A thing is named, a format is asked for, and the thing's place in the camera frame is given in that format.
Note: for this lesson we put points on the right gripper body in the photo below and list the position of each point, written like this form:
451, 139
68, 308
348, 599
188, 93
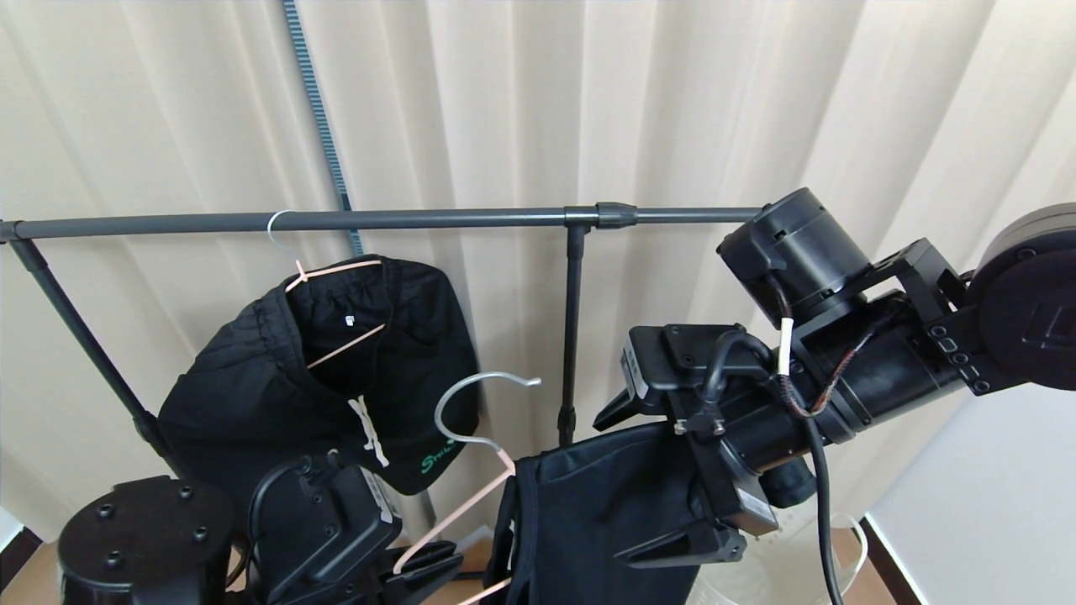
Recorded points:
891, 378

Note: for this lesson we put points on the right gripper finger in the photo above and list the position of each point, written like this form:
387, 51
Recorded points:
626, 410
698, 544

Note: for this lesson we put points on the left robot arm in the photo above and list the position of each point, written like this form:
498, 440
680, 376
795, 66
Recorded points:
143, 538

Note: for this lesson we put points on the black garment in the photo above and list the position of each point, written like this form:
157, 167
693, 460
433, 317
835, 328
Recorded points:
588, 504

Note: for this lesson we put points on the white laundry basket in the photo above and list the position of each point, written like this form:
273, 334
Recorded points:
782, 571

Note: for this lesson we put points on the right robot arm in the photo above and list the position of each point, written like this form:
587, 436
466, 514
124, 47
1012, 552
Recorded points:
799, 244

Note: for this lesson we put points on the pink clothes hanger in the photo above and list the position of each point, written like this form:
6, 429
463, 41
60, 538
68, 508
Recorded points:
471, 502
336, 269

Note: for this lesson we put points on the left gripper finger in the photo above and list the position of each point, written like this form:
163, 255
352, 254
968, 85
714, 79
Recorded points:
433, 555
429, 581

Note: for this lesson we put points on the black clothes rack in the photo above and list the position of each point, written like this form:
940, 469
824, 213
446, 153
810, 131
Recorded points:
420, 220

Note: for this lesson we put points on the black shorts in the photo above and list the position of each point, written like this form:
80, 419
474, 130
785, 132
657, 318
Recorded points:
235, 395

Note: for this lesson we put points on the beige curtain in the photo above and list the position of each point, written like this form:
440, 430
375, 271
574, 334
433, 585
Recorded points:
672, 101

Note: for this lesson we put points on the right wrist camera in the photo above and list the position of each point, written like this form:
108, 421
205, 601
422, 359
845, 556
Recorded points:
672, 361

